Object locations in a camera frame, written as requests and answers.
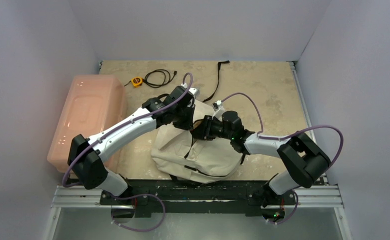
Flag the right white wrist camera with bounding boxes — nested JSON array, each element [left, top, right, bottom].
[[212, 100, 225, 120]]

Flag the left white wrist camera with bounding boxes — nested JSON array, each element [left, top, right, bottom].
[[180, 83, 200, 98]]

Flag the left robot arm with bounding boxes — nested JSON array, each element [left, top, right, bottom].
[[62, 84, 199, 205]]

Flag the yellow tape measure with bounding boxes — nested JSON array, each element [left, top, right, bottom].
[[131, 77, 143, 88]]

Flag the black table front rail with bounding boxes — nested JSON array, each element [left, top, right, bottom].
[[100, 179, 296, 221]]

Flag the pink plastic storage box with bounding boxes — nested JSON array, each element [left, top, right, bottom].
[[47, 74, 127, 173]]

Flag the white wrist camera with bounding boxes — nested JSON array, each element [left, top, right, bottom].
[[180, 83, 200, 98], [212, 100, 225, 120]]

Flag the black coiled cable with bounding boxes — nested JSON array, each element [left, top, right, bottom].
[[143, 69, 178, 89]]

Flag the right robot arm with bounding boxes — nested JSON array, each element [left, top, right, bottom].
[[191, 111, 331, 204]]

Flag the beige canvas backpack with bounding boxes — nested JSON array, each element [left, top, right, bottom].
[[150, 60, 246, 184]]

